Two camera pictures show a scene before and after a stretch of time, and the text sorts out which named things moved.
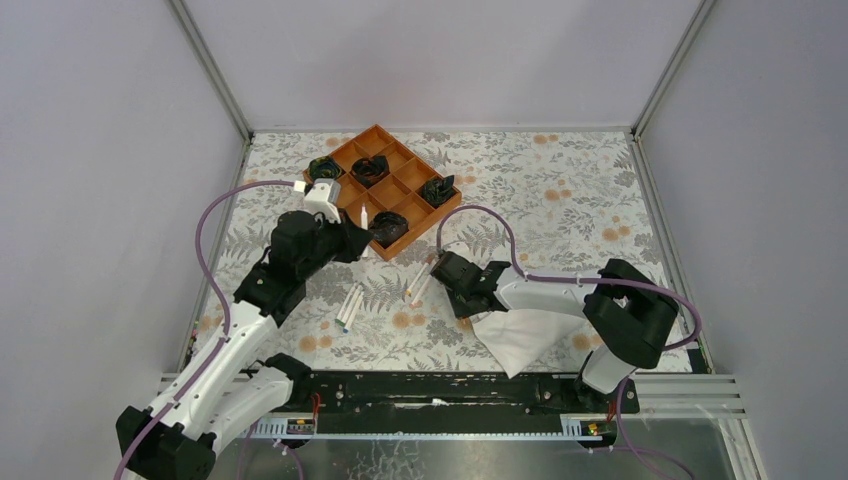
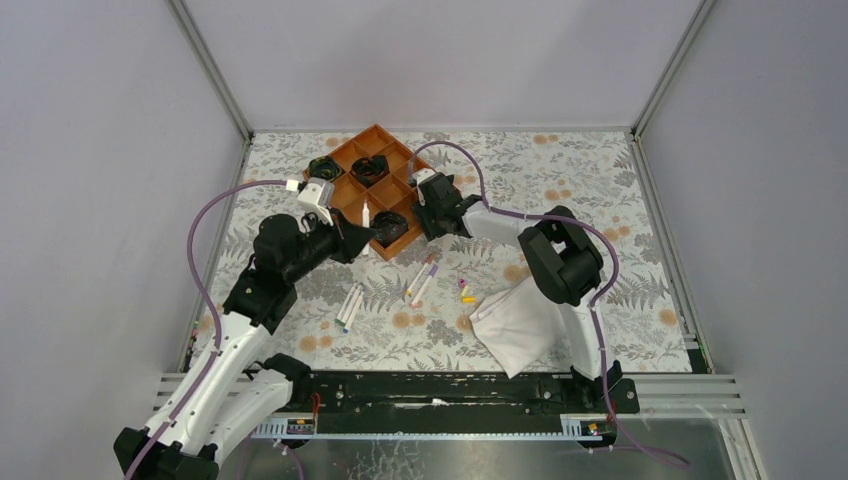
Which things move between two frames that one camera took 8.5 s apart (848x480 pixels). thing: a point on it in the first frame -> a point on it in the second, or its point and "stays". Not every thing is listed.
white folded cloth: [518, 338] stays
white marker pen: [421, 273] stays
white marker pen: [364, 222] stays
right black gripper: [460, 282] -> [436, 206]
